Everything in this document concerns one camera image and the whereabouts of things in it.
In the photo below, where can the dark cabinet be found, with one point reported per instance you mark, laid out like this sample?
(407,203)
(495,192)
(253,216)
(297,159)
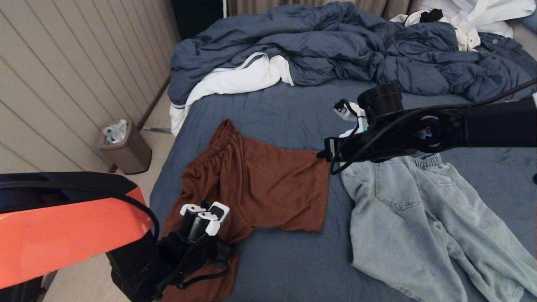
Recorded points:
(195,16)

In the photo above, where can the brown trash bin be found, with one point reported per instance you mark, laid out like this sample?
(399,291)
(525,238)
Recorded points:
(132,155)

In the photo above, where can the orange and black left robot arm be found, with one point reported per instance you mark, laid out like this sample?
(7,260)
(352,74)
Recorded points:
(63,235)

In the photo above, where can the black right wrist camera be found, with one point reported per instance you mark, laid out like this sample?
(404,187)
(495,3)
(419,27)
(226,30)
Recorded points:
(379,100)

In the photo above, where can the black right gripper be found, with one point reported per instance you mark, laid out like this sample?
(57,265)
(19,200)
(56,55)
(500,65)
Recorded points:
(373,144)

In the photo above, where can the thin metal rod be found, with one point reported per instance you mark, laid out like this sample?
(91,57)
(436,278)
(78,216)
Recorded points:
(157,130)

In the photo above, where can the beige curtain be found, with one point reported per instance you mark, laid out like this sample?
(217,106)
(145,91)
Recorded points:
(251,5)

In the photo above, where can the dark blue crumpled duvet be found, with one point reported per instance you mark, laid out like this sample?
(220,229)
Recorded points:
(335,44)

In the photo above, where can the light blue denim shorts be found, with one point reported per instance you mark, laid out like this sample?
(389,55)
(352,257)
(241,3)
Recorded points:
(419,226)

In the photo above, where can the blue pillow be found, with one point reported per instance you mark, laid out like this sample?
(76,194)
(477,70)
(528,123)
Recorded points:
(530,20)

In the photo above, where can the dark blue denim garment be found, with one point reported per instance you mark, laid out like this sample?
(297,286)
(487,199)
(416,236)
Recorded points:
(505,44)

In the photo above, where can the small black garment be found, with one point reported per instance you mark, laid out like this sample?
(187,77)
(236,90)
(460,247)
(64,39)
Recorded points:
(431,15)

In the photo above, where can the white crumpled clothing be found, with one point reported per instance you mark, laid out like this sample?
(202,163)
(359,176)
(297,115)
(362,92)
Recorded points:
(478,12)

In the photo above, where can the black and white left wrist camera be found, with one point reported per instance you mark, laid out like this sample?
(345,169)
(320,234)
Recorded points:
(201,220)

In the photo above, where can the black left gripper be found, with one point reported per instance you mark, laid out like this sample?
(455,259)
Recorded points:
(197,256)

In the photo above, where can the bed with blue sheet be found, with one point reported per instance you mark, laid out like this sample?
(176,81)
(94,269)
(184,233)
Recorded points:
(293,260)

